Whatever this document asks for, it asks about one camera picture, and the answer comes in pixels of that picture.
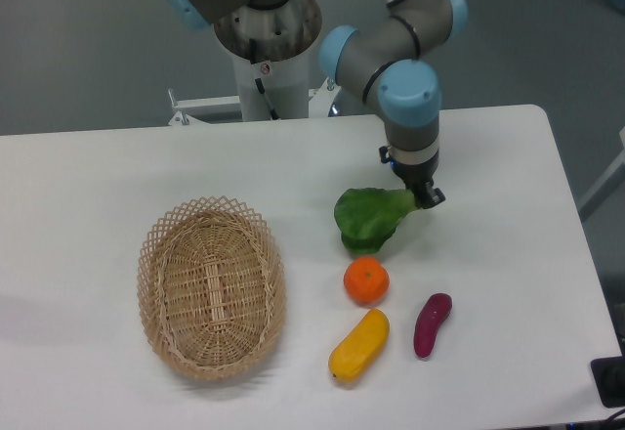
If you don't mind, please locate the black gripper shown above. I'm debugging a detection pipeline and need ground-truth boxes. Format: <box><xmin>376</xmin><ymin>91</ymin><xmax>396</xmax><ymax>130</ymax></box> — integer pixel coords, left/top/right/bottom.
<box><xmin>378</xmin><ymin>145</ymin><xmax>445</xmax><ymax>209</ymax></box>

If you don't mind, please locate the green bok choy vegetable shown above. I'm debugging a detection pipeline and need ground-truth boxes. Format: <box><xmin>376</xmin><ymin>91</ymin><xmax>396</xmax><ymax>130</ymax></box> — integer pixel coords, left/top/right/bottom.
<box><xmin>333</xmin><ymin>188</ymin><xmax>421</xmax><ymax>255</ymax></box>

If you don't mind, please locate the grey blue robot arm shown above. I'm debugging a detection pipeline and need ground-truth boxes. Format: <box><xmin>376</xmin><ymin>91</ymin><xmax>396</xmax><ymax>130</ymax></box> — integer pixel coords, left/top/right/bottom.
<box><xmin>168</xmin><ymin>0</ymin><xmax>468</xmax><ymax>208</ymax></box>

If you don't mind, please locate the orange tangerine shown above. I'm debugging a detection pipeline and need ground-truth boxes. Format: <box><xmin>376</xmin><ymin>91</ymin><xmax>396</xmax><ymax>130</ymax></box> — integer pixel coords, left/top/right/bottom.
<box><xmin>343</xmin><ymin>256</ymin><xmax>390</xmax><ymax>304</ymax></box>

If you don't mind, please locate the purple sweet potato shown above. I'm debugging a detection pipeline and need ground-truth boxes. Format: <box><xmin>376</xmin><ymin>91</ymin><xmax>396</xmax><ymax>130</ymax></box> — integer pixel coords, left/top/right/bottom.
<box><xmin>413</xmin><ymin>292</ymin><xmax>453</xmax><ymax>359</ymax></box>

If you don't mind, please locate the yellow mango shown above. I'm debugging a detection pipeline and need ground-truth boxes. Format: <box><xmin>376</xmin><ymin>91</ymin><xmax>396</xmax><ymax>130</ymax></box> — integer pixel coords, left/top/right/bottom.
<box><xmin>328</xmin><ymin>309</ymin><xmax>390</xmax><ymax>382</ymax></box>

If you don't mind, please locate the white table leg right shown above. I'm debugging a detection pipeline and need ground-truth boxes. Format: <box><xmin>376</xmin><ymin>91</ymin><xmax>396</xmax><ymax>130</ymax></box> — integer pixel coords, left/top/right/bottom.
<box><xmin>577</xmin><ymin>129</ymin><xmax>624</xmax><ymax>223</ymax></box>

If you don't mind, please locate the woven wicker basket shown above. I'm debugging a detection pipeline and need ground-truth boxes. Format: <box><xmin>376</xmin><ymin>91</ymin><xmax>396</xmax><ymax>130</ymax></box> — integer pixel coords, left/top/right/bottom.
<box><xmin>137</xmin><ymin>196</ymin><xmax>287</xmax><ymax>381</ymax></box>

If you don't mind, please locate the black power socket box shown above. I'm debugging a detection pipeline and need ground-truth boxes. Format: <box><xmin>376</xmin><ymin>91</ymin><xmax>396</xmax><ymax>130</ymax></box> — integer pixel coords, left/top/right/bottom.
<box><xmin>590</xmin><ymin>356</ymin><xmax>624</xmax><ymax>409</ymax></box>

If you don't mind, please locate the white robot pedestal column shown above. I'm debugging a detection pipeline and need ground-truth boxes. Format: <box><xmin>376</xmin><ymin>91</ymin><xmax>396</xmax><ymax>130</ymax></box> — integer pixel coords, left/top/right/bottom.
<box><xmin>214</xmin><ymin>0</ymin><xmax>322</xmax><ymax>121</ymax></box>

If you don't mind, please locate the black cable on pedestal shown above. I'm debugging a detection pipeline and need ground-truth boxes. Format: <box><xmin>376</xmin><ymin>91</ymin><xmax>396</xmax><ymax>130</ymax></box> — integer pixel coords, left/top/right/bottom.
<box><xmin>248</xmin><ymin>37</ymin><xmax>281</xmax><ymax>121</ymax></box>

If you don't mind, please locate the white metal mounting frame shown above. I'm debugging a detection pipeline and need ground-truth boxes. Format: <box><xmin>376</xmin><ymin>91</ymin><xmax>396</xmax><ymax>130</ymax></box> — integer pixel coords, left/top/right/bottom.
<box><xmin>167</xmin><ymin>78</ymin><xmax>341</xmax><ymax>127</ymax></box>

